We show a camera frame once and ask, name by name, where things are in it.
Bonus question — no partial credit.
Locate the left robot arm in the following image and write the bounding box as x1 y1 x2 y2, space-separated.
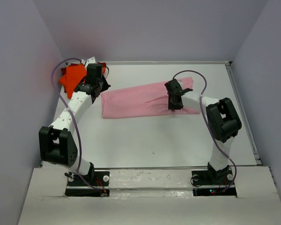
38 63 110 185

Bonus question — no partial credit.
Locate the pink t shirt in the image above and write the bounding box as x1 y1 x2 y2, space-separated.
101 81 199 119

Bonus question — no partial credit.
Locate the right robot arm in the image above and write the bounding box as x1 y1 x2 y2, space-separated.
165 79 242 186

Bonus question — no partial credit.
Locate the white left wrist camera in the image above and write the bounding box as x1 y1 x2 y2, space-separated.
81 57 97 68

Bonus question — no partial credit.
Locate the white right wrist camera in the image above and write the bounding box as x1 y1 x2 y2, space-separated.
177 80 183 87

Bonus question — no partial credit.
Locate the dark red folded t shirt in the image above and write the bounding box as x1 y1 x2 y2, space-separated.
61 61 107 94

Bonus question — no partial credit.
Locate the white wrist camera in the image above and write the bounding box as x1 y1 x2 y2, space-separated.
177 80 183 87
81 57 97 68

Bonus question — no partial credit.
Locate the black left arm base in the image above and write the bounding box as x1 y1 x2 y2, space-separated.
65 170 110 197

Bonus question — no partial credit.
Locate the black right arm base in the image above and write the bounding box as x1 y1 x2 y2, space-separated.
190 170 237 197

